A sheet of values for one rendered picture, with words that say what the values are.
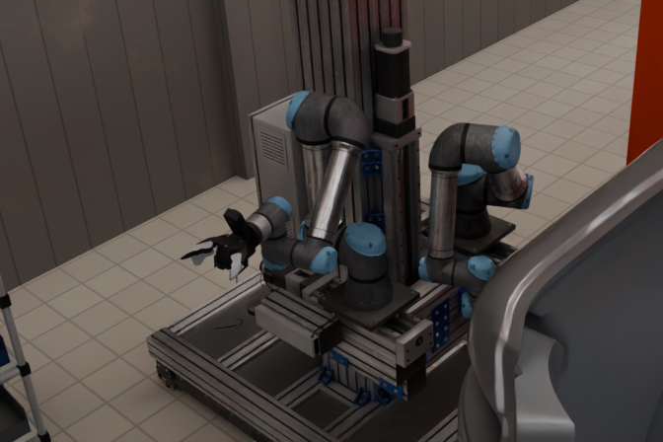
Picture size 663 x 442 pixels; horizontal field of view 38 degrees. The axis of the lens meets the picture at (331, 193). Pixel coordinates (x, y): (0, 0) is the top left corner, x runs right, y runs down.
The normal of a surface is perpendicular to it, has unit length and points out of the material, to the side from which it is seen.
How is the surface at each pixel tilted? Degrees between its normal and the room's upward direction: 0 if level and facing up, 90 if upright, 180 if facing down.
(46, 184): 90
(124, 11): 90
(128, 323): 0
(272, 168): 90
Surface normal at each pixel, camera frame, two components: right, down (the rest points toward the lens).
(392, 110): -0.70, 0.40
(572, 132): -0.07, -0.87
